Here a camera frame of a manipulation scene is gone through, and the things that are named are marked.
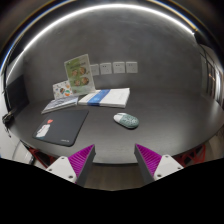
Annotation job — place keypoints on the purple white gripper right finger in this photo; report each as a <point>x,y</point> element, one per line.
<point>154,166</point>

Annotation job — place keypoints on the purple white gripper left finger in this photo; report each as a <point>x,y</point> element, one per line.
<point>76,167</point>

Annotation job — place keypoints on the black mouse pad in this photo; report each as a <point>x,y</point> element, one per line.
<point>61,127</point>

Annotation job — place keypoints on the green white computer mouse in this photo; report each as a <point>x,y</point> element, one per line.
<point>126,120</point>

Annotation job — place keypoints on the white book blue stripe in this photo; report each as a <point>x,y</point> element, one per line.
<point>107,97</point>

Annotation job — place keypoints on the colourful sticker card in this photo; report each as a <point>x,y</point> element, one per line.
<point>62,89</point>

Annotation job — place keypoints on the black monitor screen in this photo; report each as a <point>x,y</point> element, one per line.
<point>16,95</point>

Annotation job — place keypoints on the green menu stand card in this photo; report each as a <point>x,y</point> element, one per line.
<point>79,75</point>

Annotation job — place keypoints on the white wall socket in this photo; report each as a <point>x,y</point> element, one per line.
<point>105,68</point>
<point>118,67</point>
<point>95,69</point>
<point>131,67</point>

